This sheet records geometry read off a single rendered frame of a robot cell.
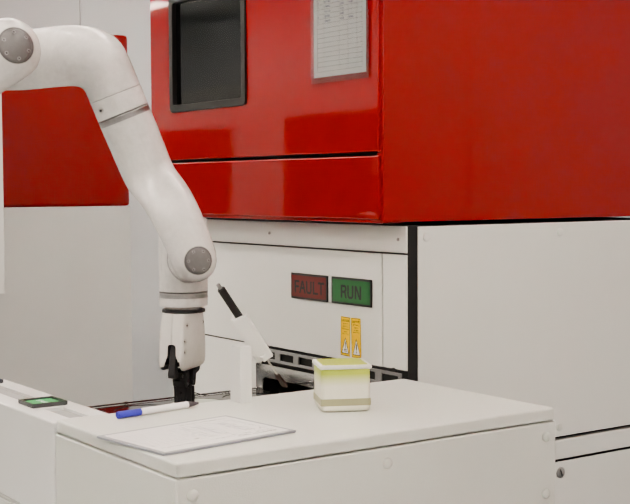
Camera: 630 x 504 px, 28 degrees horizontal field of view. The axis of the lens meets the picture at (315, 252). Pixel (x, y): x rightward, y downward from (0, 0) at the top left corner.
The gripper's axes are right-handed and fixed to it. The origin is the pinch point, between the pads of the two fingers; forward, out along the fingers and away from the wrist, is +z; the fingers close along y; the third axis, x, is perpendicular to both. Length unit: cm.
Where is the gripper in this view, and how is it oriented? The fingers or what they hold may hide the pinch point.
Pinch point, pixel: (184, 397)
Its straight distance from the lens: 220.9
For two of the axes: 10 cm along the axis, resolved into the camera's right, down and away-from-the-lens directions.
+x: 9.5, 0.1, -3.2
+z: 0.0, 10.0, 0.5
